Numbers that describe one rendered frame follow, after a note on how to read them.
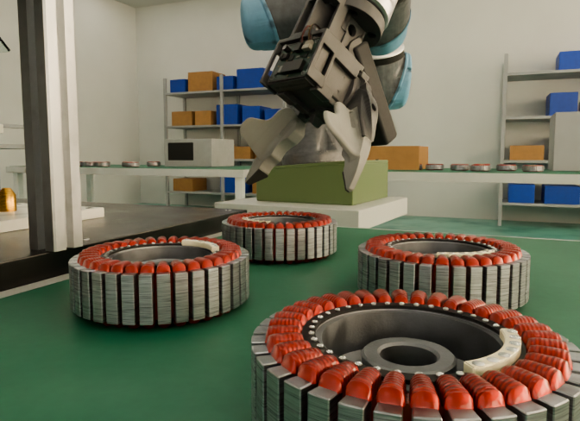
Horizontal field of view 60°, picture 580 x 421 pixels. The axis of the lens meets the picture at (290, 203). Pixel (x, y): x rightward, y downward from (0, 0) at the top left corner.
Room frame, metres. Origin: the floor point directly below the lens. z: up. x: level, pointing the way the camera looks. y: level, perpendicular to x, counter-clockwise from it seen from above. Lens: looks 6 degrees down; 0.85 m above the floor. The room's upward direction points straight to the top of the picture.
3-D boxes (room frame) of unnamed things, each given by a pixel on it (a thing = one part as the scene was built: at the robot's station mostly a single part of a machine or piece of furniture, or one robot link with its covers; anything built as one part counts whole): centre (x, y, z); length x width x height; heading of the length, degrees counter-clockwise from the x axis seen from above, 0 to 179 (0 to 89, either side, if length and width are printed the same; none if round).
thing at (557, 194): (5.89, -3.17, 0.38); 0.42 x 0.36 x 0.21; 158
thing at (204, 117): (7.80, 1.23, 1.39); 0.40 x 0.28 x 0.22; 157
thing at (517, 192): (6.06, -2.79, 0.39); 0.42 x 0.28 x 0.21; 158
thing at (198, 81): (7.81, 1.27, 1.93); 0.42 x 0.40 x 0.29; 69
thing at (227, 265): (0.32, 0.08, 0.77); 0.11 x 0.11 x 0.04
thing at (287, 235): (0.49, 0.01, 0.77); 0.11 x 0.11 x 0.04
